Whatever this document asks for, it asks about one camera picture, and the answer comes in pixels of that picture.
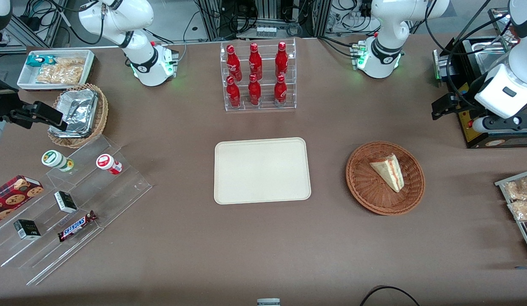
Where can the silver foil container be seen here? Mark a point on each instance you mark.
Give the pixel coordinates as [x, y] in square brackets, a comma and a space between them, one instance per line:
[78, 112]

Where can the clear acrylic step shelf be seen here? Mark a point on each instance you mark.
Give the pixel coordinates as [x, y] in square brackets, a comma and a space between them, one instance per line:
[114, 195]

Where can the left gripper black bar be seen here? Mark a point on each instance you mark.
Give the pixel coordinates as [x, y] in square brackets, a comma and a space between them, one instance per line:
[464, 101]

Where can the clear acrylic bottle rack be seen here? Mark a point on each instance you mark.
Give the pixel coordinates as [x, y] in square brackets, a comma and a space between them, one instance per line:
[267, 106]

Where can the beige plastic tray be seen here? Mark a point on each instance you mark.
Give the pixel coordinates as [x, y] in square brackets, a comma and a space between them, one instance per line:
[262, 171]

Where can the bagged pastry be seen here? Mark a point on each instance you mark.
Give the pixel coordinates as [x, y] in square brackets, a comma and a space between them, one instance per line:
[520, 189]
[522, 210]

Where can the triangular sandwich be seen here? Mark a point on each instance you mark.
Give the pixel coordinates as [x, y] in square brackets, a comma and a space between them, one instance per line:
[388, 172]

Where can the steel food pan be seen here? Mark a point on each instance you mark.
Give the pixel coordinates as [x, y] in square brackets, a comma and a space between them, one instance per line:
[488, 53]

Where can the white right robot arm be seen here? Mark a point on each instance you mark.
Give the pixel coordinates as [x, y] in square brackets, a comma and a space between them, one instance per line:
[144, 63]

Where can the white rectangular snack bin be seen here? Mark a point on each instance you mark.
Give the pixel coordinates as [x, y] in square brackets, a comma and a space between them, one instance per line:
[27, 80]

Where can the brown round wicker basket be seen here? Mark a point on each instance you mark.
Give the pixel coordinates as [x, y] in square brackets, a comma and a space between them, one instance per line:
[374, 195]

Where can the black hot food display case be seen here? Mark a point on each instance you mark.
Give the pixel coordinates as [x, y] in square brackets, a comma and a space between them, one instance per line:
[480, 139]

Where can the red cookie box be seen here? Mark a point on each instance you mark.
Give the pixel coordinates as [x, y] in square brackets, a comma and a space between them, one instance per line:
[12, 197]

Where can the clear bag of crackers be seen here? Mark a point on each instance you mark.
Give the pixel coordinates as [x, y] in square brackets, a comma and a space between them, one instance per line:
[61, 73]

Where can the red cola bottle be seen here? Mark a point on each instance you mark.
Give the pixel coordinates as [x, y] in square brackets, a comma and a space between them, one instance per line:
[281, 59]
[280, 91]
[255, 61]
[254, 92]
[233, 63]
[233, 94]

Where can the red lid white cup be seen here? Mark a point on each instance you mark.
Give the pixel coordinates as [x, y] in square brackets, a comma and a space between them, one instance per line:
[106, 163]

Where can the green lid white cup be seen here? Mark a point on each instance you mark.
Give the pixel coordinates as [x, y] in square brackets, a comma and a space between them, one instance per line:
[55, 159]

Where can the light tan wicker basket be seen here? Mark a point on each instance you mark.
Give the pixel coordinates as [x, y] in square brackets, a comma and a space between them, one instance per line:
[102, 110]

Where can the snickers chocolate bar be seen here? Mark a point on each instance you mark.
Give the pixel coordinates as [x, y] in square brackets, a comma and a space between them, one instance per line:
[76, 226]

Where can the black left wrist camera assembly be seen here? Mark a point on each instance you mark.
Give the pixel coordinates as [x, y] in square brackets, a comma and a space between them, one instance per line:
[445, 106]

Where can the teal snack packet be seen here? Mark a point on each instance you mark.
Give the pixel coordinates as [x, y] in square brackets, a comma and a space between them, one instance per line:
[38, 60]

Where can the small grey device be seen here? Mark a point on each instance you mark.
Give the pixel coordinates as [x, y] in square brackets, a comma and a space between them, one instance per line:
[268, 302]

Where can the right gripper black block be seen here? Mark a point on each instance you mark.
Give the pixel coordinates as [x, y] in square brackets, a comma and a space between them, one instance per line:
[0, 107]

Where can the white power strip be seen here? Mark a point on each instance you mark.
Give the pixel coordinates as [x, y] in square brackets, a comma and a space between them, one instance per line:
[266, 31]

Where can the small black carton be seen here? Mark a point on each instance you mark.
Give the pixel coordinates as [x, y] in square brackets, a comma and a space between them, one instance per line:
[65, 202]
[27, 229]

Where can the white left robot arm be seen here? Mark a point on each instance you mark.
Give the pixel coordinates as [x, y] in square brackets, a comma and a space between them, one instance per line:
[384, 46]

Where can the black right wrist camera assembly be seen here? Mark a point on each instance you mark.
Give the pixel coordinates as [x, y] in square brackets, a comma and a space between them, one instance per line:
[46, 111]

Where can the black wrist camera assembly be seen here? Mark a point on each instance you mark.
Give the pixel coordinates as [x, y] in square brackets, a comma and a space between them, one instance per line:
[445, 106]
[46, 111]

